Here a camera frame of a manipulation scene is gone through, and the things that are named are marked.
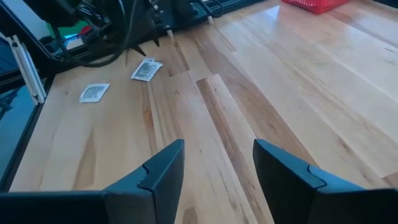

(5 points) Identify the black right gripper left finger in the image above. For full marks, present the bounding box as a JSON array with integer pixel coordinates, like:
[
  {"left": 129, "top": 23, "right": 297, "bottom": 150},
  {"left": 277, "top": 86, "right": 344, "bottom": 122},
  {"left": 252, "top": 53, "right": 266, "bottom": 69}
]
[{"left": 104, "top": 139, "right": 185, "bottom": 224}]

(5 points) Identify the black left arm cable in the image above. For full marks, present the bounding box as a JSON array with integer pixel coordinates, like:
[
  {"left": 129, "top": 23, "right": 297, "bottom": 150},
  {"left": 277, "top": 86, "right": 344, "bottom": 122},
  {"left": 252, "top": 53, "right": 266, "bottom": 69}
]
[{"left": 51, "top": 0, "right": 139, "bottom": 68}]

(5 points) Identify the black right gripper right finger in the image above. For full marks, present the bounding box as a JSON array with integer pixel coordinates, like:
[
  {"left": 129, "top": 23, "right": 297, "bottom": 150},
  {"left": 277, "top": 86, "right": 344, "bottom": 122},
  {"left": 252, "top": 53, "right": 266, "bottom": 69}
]
[{"left": 253, "top": 139, "right": 364, "bottom": 224}]

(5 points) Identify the green plastic item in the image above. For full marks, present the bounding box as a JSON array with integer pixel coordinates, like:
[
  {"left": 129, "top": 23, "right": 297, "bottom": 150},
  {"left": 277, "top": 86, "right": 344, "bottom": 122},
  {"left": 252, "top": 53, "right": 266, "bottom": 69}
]
[{"left": 46, "top": 20, "right": 91, "bottom": 41}]

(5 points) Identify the white packet grey print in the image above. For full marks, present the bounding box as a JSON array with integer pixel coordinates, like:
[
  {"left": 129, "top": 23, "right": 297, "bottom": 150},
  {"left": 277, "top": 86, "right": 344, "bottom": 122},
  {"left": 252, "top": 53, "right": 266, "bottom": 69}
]
[
  {"left": 78, "top": 83, "right": 111, "bottom": 104},
  {"left": 130, "top": 57, "right": 164, "bottom": 83}
]

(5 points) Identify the red plastic basket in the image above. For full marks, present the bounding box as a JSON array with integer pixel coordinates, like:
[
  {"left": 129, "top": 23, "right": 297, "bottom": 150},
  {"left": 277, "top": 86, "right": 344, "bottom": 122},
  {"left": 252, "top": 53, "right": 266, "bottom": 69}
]
[{"left": 281, "top": 0, "right": 349, "bottom": 15}]

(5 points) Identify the aluminium frame post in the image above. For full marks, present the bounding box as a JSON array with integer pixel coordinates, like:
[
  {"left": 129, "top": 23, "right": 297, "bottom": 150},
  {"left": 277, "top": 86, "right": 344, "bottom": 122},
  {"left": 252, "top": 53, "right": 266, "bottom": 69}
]
[{"left": 7, "top": 34, "right": 47, "bottom": 105}]

